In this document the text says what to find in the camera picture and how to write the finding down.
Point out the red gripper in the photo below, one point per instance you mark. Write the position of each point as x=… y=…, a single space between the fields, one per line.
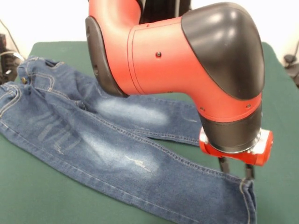
x=264 y=151

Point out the blue denim jeans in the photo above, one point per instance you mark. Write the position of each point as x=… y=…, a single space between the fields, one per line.
x=105 y=144

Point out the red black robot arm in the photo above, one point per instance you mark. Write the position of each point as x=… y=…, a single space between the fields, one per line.
x=163 y=58

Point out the dark green table cloth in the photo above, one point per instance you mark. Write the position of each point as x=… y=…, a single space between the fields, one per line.
x=275 y=93

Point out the black floor equipment pile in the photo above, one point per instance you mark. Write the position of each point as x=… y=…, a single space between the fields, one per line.
x=7 y=63

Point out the small black box device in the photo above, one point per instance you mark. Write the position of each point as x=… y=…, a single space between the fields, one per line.
x=2 y=42

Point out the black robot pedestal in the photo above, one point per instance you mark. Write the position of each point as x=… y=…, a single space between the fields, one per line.
x=168 y=9

